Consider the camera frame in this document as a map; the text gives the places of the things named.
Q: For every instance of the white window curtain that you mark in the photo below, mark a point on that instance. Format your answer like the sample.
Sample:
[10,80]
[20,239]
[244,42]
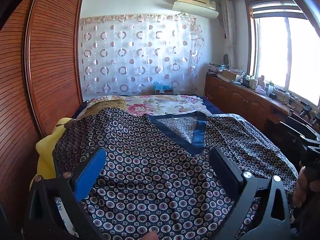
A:
[228,30]

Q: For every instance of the pink plastic jug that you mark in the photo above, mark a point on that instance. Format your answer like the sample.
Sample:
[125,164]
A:
[261,83]

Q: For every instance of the floral blanket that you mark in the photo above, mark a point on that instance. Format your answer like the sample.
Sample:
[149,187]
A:
[162,106]

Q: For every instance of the wooden cabinet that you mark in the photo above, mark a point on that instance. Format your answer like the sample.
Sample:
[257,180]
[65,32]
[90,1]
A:
[237,97]

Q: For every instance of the clear bottle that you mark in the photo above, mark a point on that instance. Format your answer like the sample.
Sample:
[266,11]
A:
[270,88]

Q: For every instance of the cardboard box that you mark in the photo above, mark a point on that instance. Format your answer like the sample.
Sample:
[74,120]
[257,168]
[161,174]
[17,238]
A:
[228,75]

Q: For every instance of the small round fan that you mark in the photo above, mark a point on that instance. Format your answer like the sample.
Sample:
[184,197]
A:
[227,60]

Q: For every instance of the circle patterned sheer curtain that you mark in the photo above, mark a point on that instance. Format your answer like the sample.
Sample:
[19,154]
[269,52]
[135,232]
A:
[140,55]

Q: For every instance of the navy patterned pajama top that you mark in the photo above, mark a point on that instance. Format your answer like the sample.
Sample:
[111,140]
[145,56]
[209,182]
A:
[150,167]

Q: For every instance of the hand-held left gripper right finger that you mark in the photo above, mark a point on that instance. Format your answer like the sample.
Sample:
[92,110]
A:
[225,170]

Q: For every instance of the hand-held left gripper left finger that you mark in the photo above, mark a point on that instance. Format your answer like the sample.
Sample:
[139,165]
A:
[91,172]

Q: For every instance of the blue floral white cover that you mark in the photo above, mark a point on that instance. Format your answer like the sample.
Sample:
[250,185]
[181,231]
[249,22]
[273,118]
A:
[60,205]

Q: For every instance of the blue tissue pack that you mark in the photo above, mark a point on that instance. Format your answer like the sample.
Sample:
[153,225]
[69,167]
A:
[162,87]

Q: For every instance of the black chair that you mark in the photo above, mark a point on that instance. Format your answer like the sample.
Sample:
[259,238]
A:
[295,130]

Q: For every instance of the wall air conditioner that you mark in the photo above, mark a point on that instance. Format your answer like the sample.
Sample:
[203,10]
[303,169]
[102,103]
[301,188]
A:
[195,2]

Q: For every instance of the window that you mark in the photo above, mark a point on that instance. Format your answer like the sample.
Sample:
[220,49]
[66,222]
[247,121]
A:
[287,55]

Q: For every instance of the wooden louvered wardrobe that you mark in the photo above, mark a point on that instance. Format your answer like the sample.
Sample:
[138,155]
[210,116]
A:
[50,67]

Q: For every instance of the person's right hand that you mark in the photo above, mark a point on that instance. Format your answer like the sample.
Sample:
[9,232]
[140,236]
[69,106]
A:
[303,182]

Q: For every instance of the yellow cloth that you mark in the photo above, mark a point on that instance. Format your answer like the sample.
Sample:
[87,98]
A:
[46,155]

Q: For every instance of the person's left hand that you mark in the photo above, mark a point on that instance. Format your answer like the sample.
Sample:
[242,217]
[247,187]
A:
[150,236]

